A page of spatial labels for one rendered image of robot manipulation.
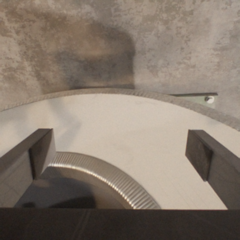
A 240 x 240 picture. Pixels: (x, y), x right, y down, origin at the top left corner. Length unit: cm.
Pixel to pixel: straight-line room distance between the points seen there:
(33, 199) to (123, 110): 36
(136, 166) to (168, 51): 53
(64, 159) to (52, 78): 58
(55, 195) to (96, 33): 60
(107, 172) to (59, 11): 63
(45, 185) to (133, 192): 26
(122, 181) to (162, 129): 17
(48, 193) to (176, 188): 35
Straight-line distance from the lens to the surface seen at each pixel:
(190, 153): 16
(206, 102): 91
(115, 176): 37
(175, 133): 45
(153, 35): 76
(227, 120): 51
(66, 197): 57
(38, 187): 54
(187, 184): 37
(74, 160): 42
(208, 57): 83
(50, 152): 16
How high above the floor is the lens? 74
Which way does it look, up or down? 49 degrees down
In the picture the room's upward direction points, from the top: 169 degrees counter-clockwise
